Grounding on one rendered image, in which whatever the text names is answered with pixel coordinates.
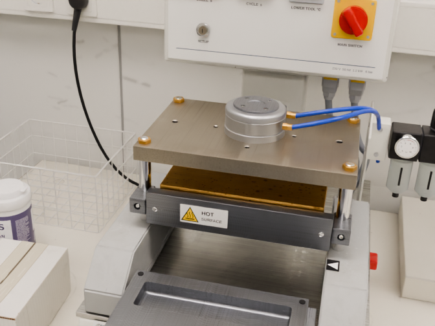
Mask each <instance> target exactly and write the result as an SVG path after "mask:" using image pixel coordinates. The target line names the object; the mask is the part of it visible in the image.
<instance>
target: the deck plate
mask: <svg viewBox="0 0 435 326"><path fill-rule="evenodd" d="M370 188H371V181H370V180H364V184H363V188H362V196H361V201H363V202H368V204H369V255H368V300H367V307H366V319H365V326H370ZM337 191H338V188H333V187H328V190H327V195H326V203H325V208H324V213H332V208H333V206H332V204H333V197H334V196H337ZM326 252H327V251H323V250H315V249H310V248H303V247H298V246H291V245H286V244H278V243H270V242H266V241H258V240H254V239H246V238H241V237H233V236H229V235H221V234H213V233H208V232H200V231H196V230H188V229H184V228H176V227H174V229H173V230H172V232H171V234H170V236H169V238H168V240H167V241H166V243H165V245H164V246H163V248H162V250H161V252H160V254H159V256H158V258H157V259H156V261H155V263H154V264H153V266H152V268H151V270H150V272H156V273H160V274H167V275H171V276H178V277H185V278H190V279H196V280H201V281H207V282H212V283H219V284H223V285H230V286H235V287H241V288H249V289H253V290H260V291H264V292H271V293H275V294H283V295H286V296H294V297H298V298H305V299H308V300H309V306H308V307H310V308H314V309H317V317H316V322H315V326H317V325H318V315H319V310H320V300H321V294H322V284H323V278H324V268H325V262H326ZM76 316H77V317H81V318H87V319H90V320H97V321H103V322H107V320H108V318H109V317H110V316H108V315H104V314H98V313H94V312H87V311H86V309H85V300H83V302H82V304H81V305H80V306H79V307H78V309H77V311H76Z"/></svg>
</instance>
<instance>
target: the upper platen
mask: <svg viewBox="0 0 435 326"><path fill-rule="evenodd" d="M160 189H165V190H173V191H182V192H187V193H195V194H200V195H209V196H214V197H223V198H227V199H236V200H241V201H249V202H257V203H262V204H271V205H276V206H285V207H289V208H298V209H303V210H311V211H316V212H324V208H325V203H326V195H327V190H328V187H327V186H319V185H314V184H305V183H300V182H291V181H286V180H276V179H268V178H262V177H253V176H248V175H239V174H234V173H225V172H220V171H211V170H205V169H197V168H188V167H182V166H172V168H171V169H170V171H169V172H168V174H167V175H166V176H165V178H164V179H163V181H162V182H161V184H160Z"/></svg>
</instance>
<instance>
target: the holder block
mask: <svg viewBox="0 0 435 326"><path fill-rule="evenodd" d="M308 306H309V300H308V299H305V298H298V297H294V296H286V295H283V294H275V293H271V292H264V291H260V290H253V289H249V288H241V287H235V286H230V285H223V284H219V283H212V282H207V281H201V280H196V279H190V278H185V277H178V276H171V275H167V274H160V273H156V272H148V271H144V270H137V271H136V273H135V275H134V276H133V278H132V280H131V281H130V283H129V285H128V287H127V288H126V290H125V291H124V293H123V295H122V297H121V298H120V300H119V301H118V303H117V305H116V307H115V308H114V310H113V312H112V313H111V315H110V317H109V318H108V320H107V322H106V324H105V325H104V326H306V321H307V312H308Z"/></svg>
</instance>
